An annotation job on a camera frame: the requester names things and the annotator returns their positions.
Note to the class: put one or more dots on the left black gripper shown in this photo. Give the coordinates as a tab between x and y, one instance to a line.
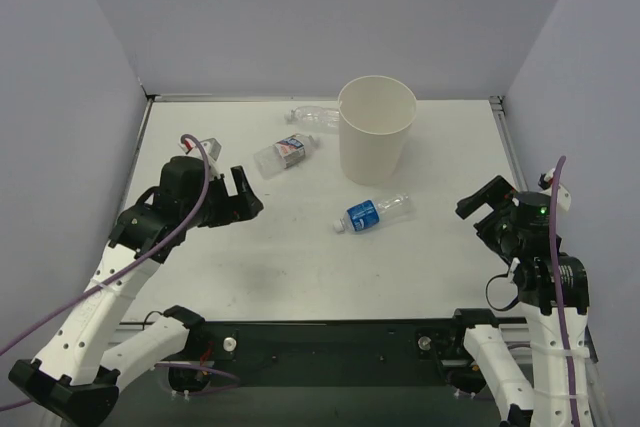
230	203

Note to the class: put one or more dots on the red white label bottle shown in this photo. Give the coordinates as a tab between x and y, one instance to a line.
285	153

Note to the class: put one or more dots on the white paper bin cup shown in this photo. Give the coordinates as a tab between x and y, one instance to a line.
375	116

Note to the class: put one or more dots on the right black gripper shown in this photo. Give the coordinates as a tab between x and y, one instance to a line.
489	214

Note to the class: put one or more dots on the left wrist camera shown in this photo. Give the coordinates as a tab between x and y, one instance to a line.
206	150

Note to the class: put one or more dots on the clear unlabelled plastic bottle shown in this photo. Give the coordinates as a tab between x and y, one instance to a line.
314	118

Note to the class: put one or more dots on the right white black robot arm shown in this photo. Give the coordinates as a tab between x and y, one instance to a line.
553	295

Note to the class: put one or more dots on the blue label plastic bottle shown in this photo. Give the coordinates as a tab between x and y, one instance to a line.
373	213

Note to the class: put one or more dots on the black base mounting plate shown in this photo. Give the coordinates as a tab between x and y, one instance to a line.
348	353

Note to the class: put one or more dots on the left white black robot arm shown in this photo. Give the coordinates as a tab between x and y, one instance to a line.
78	376

